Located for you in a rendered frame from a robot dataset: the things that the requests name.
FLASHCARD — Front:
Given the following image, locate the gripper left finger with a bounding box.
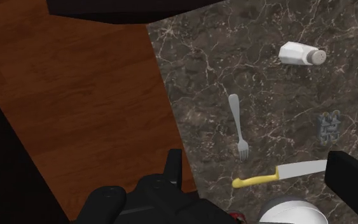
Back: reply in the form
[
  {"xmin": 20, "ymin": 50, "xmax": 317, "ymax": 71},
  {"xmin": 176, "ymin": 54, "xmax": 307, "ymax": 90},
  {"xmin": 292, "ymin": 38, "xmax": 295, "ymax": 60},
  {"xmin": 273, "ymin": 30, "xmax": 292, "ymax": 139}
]
[{"xmin": 72, "ymin": 148, "xmax": 184, "ymax": 224}]

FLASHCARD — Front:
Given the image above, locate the yellow handled knife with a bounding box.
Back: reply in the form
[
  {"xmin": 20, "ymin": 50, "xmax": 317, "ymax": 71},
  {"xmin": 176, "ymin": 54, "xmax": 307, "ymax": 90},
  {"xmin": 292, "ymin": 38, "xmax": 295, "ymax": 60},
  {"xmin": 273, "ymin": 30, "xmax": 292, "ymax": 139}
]
[{"xmin": 231, "ymin": 158, "xmax": 329, "ymax": 190}]

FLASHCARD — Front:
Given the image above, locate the grey metal fork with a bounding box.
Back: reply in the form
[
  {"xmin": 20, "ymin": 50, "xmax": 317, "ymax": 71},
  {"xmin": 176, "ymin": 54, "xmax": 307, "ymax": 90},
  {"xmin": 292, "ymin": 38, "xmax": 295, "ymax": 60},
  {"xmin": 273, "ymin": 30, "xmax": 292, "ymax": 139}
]
[{"xmin": 227, "ymin": 93, "xmax": 251, "ymax": 162}]

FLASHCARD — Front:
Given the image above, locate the small grey metal clip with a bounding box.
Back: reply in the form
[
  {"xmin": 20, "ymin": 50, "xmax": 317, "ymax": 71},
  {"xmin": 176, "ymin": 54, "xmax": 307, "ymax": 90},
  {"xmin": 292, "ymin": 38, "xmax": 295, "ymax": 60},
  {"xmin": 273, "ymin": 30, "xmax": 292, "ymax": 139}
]
[{"xmin": 317, "ymin": 109, "xmax": 342, "ymax": 147}]

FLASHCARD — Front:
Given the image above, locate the white salt shaker grey cap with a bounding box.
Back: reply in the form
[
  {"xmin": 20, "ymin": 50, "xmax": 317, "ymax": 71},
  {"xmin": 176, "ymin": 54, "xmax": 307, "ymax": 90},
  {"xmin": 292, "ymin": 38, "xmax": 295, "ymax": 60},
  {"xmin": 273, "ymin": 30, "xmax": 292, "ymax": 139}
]
[{"xmin": 278, "ymin": 41, "xmax": 327, "ymax": 67}]

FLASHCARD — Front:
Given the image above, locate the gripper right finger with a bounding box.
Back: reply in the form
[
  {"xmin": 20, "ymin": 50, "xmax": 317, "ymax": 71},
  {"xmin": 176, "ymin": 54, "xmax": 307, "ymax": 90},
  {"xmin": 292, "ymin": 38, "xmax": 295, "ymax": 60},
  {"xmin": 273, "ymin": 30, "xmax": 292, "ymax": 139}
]
[{"xmin": 324, "ymin": 150, "xmax": 358, "ymax": 224}]

